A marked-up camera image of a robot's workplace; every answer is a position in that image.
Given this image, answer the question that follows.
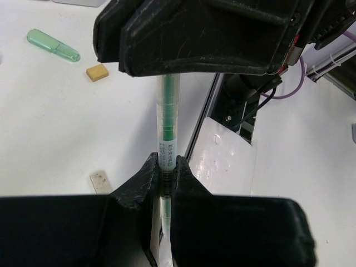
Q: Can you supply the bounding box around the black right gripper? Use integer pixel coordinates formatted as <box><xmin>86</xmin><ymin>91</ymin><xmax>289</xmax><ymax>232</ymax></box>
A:
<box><xmin>283</xmin><ymin>1</ymin><xmax>355</xmax><ymax>68</ymax></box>

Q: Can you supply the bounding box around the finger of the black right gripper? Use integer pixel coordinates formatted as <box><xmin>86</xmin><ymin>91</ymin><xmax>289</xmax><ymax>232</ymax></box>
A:
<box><xmin>119</xmin><ymin>1</ymin><xmax>301</xmax><ymax>77</ymax></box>
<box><xmin>93</xmin><ymin>0</ymin><xmax>144</xmax><ymax>63</ymax></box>

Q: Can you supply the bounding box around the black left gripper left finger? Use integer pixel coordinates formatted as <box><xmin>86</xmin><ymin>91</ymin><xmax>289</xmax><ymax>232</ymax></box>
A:
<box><xmin>1</xmin><ymin>153</ymin><xmax>160</xmax><ymax>266</ymax></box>

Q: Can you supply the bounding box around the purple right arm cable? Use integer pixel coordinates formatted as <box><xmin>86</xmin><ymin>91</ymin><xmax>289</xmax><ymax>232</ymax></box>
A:
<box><xmin>268</xmin><ymin>30</ymin><xmax>356</xmax><ymax>101</ymax></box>

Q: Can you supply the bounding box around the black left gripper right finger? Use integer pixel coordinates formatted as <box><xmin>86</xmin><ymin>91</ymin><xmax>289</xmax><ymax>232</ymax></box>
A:
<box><xmin>172</xmin><ymin>156</ymin><xmax>317</xmax><ymax>266</ymax></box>

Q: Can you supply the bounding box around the beige eraser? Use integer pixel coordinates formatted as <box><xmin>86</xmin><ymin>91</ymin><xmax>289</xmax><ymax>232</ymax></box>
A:
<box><xmin>90</xmin><ymin>170</ymin><xmax>112</xmax><ymax>195</ymax></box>

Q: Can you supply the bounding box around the green pen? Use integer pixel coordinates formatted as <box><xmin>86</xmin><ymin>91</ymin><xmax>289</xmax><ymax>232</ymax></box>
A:
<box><xmin>156</xmin><ymin>74</ymin><xmax>180</xmax><ymax>240</ymax></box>

